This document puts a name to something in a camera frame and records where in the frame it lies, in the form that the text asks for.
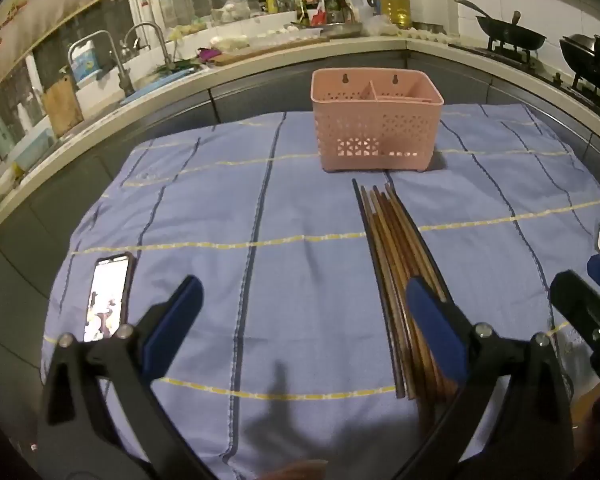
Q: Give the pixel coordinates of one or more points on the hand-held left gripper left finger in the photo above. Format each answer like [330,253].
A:
[172,320]

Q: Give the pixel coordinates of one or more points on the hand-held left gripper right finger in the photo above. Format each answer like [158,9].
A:
[437,330]

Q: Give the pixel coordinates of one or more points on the bundle of wooden chopsticks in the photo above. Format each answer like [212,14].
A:
[400,260]

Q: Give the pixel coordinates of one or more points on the pink plastic utensil basket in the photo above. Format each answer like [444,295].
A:
[380,120]

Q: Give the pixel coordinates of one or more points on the smartphone with lit screen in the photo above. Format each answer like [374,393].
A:
[107,295]

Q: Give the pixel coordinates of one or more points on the blue checked cloth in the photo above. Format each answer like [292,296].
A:
[280,260]

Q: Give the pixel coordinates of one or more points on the black pot with lid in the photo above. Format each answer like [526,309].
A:
[587,62]

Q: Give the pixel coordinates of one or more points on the black gas stove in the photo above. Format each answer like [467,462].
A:
[545,67]

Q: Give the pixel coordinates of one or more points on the black wok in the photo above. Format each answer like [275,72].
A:
[510,35]

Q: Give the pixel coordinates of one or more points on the blue plastic basin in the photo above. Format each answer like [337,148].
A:
[155,85]

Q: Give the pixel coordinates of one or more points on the upright wooden cutting board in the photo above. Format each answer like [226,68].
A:
[62,107]

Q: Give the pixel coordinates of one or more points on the purple vegetable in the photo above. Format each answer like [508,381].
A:
[208,55]

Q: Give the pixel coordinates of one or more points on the tall steel faucet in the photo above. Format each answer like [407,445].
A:
[115,55]

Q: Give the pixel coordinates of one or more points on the row of egg trays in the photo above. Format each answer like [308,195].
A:
[430,35]

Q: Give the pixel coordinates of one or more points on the blue label detergent bottle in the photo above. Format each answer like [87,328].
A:
[86,62]

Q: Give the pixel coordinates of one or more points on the curved steel faucet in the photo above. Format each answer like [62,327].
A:
[150,35]

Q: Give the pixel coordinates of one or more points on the flat wooden cutting board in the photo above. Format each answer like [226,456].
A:
[270,50]

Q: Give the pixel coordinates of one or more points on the steel bowl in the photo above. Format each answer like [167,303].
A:
[342,29]

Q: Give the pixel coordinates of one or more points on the large cooking oil bottle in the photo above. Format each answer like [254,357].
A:
[395,2]

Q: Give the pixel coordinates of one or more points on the white plastic jug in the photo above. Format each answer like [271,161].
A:
[357,5]

